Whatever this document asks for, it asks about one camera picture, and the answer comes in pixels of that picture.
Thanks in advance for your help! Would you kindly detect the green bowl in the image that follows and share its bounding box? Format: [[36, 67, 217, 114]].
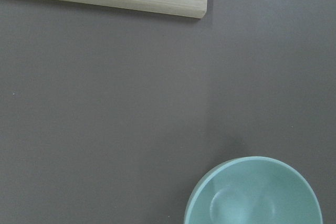
[[183, 156, 323, 223]]

